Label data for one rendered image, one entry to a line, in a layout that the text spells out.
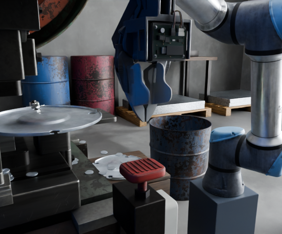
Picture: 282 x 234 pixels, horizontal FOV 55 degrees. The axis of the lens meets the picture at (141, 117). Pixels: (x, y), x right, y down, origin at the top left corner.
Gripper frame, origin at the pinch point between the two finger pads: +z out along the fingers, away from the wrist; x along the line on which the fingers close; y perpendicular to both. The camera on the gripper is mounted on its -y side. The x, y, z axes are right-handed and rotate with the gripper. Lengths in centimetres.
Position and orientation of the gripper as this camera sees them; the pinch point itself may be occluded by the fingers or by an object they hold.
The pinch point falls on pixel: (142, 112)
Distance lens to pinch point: 43.7
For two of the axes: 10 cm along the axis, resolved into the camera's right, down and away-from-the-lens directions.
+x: 8.8, -1.1, 4.6
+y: 4.8, 2.1, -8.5
